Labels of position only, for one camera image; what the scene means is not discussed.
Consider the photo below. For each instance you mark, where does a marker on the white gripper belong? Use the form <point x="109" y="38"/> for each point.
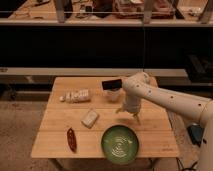
<point x="131" y="104"/>

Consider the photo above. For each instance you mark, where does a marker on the white sponge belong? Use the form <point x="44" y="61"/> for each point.
<point x="90" y="118"/>

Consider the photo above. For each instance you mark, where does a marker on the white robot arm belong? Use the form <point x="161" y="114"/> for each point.
<point x="195" y="108"/>

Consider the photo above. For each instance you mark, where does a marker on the white cup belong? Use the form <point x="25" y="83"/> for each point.
<point x="113" y="95"/>

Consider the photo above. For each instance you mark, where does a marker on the black rectangular box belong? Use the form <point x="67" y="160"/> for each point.
<point x="112" y="84"/>

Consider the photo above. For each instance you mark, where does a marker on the green bowl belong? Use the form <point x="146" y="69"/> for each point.
<point x="120" y="145"/>

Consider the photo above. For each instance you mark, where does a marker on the wooden table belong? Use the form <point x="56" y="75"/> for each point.
<point x="155" y="134"/>

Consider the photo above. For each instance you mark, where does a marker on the white plastic bottle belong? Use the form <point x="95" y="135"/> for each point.
<point x="76" y="96"/>

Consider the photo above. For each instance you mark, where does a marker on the red chili pepper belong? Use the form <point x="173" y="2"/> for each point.
<point x="71" y="138"/>

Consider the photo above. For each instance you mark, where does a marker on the blue device on floor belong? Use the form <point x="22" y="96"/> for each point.
<point x="195" y="133"/>

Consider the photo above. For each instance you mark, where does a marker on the long shelf bench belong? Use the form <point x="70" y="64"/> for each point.
<point x="23" y="71"/>

